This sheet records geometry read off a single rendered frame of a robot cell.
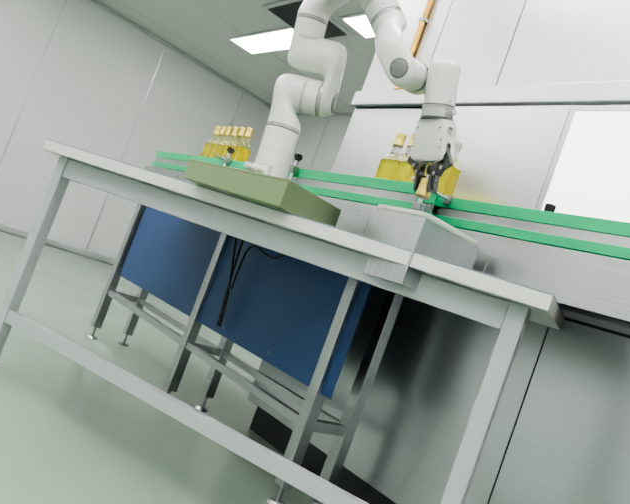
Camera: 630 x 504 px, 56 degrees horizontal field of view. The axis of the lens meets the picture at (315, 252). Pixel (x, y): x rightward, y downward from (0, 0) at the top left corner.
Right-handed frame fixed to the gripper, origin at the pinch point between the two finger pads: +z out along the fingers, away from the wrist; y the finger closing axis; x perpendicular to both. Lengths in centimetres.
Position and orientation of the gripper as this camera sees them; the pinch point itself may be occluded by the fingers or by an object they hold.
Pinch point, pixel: (426, 183)
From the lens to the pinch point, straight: 145.4
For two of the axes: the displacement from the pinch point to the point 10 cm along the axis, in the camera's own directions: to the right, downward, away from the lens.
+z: -1.4, 9.9, 1.0
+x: -7.8, -0.5, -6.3
